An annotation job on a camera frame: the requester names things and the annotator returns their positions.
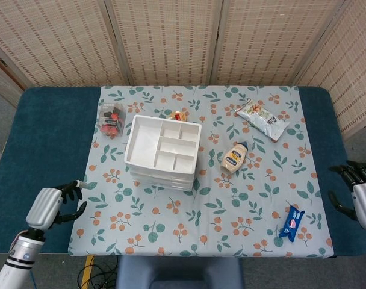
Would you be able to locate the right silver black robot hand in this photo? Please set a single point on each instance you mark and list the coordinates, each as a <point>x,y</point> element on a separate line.
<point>365,201</point>

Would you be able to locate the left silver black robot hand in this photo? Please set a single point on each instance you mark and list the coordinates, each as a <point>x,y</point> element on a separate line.
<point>43,207</point>

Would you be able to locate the clear plastic drawer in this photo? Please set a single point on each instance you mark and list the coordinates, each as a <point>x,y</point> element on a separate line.
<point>162,178</point>

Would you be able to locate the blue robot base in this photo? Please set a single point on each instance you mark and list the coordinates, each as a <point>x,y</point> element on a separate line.
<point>177,271</point>

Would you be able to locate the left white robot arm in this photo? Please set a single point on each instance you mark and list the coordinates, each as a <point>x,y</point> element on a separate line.
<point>17,259</point>

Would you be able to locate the white plastic drawer organizer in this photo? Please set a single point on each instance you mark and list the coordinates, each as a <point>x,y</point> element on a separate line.
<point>144,144</point>

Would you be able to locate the teal table cover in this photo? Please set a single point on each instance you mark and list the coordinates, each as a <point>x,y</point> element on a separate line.
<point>50,135</point>

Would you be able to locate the blue cookie packet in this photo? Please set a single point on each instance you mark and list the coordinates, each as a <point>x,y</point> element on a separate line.
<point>292,223</point>

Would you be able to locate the yellow floor strip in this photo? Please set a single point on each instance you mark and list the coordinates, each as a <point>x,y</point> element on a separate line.
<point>87,271</point>

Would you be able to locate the clear box of red toys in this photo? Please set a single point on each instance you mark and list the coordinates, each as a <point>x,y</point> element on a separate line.
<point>111,120</point>

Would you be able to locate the silver snack bag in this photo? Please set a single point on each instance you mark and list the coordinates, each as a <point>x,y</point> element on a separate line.
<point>261,120</point>

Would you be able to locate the mayonnaise squeeze bottle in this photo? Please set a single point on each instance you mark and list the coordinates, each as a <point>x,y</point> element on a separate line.
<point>233,159</point>

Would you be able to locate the floral patterned tablecloth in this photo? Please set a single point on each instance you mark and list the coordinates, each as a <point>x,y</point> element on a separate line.
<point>201,210</point>

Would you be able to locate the small orange round packet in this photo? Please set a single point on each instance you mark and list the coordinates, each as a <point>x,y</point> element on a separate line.
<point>178,116</point>

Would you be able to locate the bamboo folding screen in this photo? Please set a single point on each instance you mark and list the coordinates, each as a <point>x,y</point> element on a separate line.
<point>171,39</point>

